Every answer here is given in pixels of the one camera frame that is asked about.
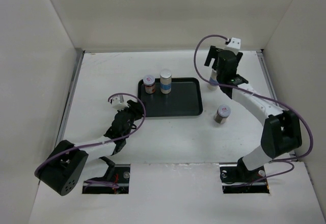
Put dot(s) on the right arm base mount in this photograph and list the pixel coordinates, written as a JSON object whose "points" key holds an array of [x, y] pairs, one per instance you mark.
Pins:
{"points": [[237, 180]]}

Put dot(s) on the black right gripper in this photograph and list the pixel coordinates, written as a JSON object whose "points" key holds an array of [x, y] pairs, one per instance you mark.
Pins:
{"points": [[213, 53]]}

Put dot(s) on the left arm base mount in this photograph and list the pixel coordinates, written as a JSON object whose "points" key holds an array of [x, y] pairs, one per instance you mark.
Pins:
{"points": [[115, 180]]}

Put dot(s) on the white-lid dark spice jar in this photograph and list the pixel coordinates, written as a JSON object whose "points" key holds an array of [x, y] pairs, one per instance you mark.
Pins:
{"points": [[222, 113]]}

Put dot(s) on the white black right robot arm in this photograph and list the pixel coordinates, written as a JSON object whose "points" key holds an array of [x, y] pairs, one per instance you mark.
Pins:
{"points": [[281, 128]]}

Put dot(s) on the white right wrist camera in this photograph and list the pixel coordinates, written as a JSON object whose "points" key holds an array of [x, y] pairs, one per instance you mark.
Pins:
{"points": [[234, 45]]}

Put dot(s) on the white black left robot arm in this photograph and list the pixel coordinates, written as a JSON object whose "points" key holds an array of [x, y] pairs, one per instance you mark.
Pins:
{"points": [[63, 168]]}

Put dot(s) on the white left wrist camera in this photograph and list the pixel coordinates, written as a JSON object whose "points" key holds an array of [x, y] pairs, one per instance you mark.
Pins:
{"points": [[118, 102]]}

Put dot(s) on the white-lid orange-label sauce jar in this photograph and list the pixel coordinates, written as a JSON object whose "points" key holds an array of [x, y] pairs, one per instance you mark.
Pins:
{"points": [[149, 84]]}

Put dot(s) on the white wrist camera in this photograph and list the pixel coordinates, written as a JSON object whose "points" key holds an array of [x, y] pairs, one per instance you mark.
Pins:
{"points": [[118, 102], [234, 45]]}

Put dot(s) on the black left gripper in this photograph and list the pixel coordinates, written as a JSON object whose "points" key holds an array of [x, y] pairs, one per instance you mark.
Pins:
{"points": [[136, 108]]}

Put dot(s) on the silver-lid blue-label grain bottle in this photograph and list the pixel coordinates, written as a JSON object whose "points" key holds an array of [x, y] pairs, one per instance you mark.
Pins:
{"points": [[165, 81]]}

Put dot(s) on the dark green plastic tray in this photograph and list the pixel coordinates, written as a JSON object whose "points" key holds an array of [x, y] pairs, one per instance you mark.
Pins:
{"points": [[183, 100]]}

